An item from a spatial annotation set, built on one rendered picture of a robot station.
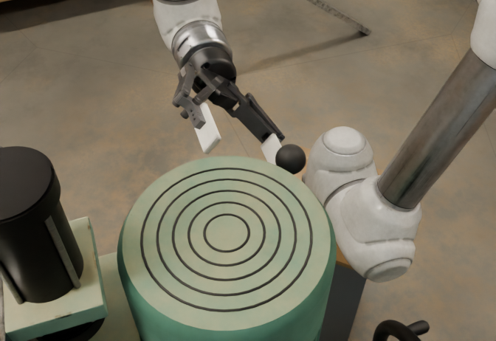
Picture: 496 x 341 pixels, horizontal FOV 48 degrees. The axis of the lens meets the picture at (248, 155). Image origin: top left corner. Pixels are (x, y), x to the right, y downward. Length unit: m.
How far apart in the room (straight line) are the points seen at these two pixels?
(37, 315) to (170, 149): 2.18
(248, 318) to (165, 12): 0.62
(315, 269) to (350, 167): 0.94
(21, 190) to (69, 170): 2.24
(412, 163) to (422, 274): 1.13
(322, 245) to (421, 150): 0.73
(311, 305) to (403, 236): 0.87
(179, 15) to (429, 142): 0.54
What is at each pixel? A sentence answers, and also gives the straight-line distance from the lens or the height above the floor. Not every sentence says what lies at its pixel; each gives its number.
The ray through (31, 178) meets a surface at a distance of 0.36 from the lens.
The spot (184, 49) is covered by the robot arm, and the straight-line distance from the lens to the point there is 0.90.
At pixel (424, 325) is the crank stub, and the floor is 0.88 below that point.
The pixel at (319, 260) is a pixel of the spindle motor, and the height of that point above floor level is 1.50.
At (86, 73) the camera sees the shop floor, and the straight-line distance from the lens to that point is 3.06.
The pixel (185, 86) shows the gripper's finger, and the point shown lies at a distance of 0.76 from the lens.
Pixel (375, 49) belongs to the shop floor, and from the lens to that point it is 3.17.
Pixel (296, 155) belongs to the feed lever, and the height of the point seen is 1.42.
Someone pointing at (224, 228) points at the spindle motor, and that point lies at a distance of 0.45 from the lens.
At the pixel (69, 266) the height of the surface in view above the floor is 1.55.
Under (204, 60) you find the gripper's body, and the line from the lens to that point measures 0.86.
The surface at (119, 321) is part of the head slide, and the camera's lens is 0.52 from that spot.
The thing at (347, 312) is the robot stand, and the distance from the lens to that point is 1.74.
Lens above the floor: 1.88
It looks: 48 degrees down
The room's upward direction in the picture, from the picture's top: straight up
